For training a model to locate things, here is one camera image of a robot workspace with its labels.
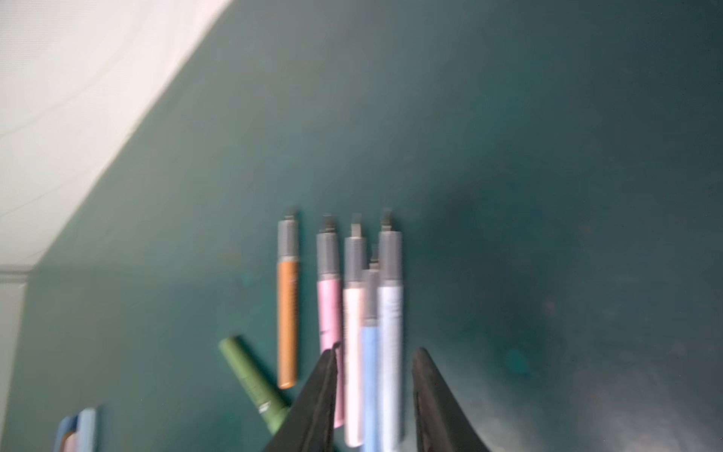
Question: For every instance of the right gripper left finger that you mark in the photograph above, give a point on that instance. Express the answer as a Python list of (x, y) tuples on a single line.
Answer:
[(309, 425)]

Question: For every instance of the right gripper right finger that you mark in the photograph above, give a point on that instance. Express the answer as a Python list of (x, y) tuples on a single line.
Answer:
[(441, 424)]

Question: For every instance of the dark green pen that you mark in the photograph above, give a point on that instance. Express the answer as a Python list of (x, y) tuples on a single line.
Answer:
[(264, 396)]

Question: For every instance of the blue pen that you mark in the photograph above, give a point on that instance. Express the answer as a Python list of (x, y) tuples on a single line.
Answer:
[(369, 335)]

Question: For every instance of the brown pen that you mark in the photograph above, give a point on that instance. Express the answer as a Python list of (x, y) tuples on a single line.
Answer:
[(287, 276)]

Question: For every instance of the lavender white pen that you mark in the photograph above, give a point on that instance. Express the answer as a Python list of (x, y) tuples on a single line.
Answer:
[(390, 311)]

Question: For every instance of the pale pink white pen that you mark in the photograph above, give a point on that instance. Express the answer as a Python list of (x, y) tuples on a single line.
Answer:
[(354, 298)]

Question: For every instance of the blue pen cap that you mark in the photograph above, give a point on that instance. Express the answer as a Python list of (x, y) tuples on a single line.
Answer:
[(78, 433)]

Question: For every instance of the green table mat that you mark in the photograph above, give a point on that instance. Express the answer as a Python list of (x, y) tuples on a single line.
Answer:
[(554, 167)]

